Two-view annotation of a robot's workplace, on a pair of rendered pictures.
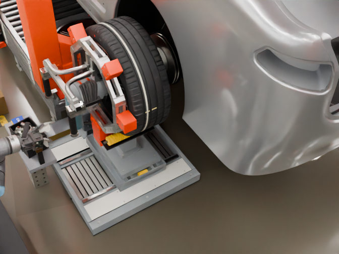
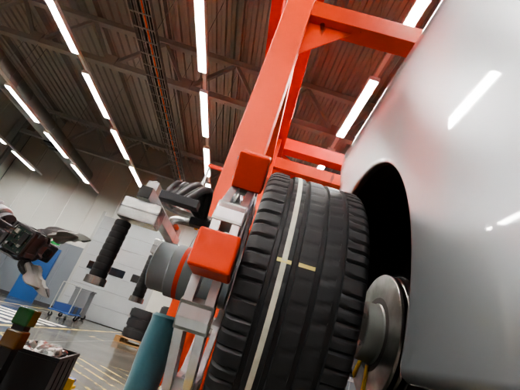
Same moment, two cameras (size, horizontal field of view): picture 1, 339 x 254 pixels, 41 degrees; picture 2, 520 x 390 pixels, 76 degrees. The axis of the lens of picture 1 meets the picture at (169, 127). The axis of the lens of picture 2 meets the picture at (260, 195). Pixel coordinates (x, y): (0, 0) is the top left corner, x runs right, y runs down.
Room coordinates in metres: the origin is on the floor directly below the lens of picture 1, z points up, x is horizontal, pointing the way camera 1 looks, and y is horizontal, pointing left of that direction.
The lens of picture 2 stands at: (1.16, -0.19, 0.72)
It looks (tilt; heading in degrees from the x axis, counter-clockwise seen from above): 24 degrees up; 39
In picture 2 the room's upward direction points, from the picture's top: 18 degrees clockwise
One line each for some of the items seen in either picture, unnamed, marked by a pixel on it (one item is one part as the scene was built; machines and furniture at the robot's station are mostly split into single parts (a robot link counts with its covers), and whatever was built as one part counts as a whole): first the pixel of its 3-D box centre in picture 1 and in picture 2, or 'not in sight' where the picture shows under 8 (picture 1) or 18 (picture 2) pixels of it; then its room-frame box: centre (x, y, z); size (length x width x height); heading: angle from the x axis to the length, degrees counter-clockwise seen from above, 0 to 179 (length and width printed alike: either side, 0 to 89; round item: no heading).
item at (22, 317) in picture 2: not in sight; (26, 316); (1.59, 0.74, 0.64); 0.04 x 0.04 x 0.04; 36
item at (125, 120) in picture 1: (126, 121); (214, 255); (1.60, 0.23, 0.85); 0.09 x 0.08 x 0.07; 36
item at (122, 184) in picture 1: (125, 152); not in sight; (1.97, 0.30, 0.13); 0.50 x 0.36 x 0.10; 36
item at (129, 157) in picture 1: (126, 136); not in sight; (1.95, 0.28, 0.32); 0.40 x 0.30 x 0.28; 36
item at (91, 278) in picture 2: (72, 124); (110, 249); (1.57, 0.51, 0.83); 0.04 x 0.04 x 0.16
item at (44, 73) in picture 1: (49, 71); (167, 250); (1.87, 0.69, 0.93); 0.09 x 0.05 x 0.05; 126
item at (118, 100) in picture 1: (97, 86); (217, 283); (1.85, 0.42, 0.85); 0.54 x 0.07 x 0.54; 36
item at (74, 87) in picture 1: (86, 91); (192, 275); (1.81, 0.48, 0.85); 0.21 x 0.14 x 0.14; 126
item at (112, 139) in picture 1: (125, 133); not in sight; (1.81, 0.27, 0.51); 0.29 x 0.06 x 0.06; 126
